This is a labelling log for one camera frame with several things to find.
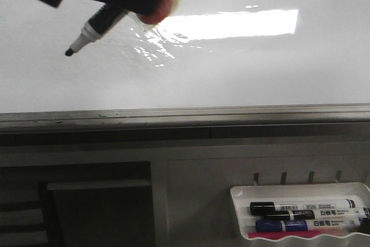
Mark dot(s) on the black taped whiteboard marker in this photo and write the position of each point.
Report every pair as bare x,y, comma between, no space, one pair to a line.
96,27

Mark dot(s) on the black capped marker middle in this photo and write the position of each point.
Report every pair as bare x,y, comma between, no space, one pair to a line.
310,214

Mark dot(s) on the black capped marker top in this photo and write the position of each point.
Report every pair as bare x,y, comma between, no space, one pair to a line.
259,208

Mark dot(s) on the black capped marker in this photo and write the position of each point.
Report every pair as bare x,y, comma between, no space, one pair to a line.
310,214
259,208

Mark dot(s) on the white plastic marker tray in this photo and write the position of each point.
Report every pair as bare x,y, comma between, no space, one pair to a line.
242,196

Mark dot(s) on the blue capped whiteboard marker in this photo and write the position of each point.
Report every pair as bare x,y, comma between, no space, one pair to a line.
264,226

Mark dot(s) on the dark chair under board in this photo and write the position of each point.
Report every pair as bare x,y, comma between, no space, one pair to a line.
77,205

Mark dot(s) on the white cabinet panel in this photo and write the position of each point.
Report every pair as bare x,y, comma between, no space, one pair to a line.
191,187

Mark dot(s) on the white whiteboard with metal frame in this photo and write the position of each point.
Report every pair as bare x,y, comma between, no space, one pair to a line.
213,62

